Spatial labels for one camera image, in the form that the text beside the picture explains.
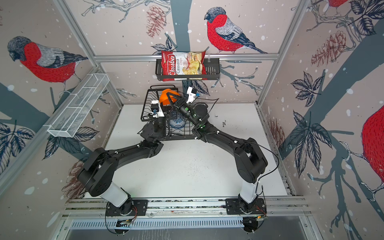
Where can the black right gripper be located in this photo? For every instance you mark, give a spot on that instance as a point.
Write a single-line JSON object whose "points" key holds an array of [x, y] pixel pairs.
{"points": [[182, 107]]}

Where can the blue floral ceramic bowl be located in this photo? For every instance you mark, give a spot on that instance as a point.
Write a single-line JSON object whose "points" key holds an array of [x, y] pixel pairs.
{"points": [[177, 123]]}

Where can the black wire dish rack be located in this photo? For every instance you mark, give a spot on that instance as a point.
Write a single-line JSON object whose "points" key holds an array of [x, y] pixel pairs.
{"points": [[170, 112]]}

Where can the orange plastic bowl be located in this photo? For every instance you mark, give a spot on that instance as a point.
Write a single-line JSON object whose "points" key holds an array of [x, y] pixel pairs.
{"points": [[168, 96]]}

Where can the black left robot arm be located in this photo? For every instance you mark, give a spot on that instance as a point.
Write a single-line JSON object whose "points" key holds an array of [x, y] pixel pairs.
{"points": [[97, 172]]}

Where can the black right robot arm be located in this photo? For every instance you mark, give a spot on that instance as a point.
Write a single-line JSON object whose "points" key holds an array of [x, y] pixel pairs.
{"points": [[249, 158]]}

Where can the red cassava chips bag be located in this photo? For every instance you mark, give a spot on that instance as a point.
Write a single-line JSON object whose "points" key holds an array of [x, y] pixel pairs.
{"points": [[181, 64]]}

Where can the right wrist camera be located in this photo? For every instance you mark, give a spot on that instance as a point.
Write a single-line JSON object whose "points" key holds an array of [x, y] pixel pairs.
{"points": [[192, 95]]}

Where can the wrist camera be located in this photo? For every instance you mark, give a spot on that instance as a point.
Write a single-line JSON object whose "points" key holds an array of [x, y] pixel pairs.
{"points": [[156, 109], [192, 95]]}

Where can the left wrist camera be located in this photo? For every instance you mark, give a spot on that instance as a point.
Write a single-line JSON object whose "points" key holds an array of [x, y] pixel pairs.
{"points": [[156, 109]]}

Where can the black wall shelf basket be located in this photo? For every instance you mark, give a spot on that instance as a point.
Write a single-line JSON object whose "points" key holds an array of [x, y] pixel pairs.
{"points": [[212, 68]]}

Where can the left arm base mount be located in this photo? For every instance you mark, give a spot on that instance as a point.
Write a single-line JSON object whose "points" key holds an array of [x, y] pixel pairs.
{"points": [[131, 208]]}

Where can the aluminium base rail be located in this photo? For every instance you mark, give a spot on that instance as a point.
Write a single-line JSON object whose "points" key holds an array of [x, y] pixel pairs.
{"points": [[188, 207]]}

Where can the white wire mesh shelf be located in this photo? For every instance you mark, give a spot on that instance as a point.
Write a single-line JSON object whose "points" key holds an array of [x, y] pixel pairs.
{"points": [[81, 102]]}

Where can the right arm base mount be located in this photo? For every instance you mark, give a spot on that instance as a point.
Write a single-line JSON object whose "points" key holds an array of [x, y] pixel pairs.
{"points": [[240, 207]]}

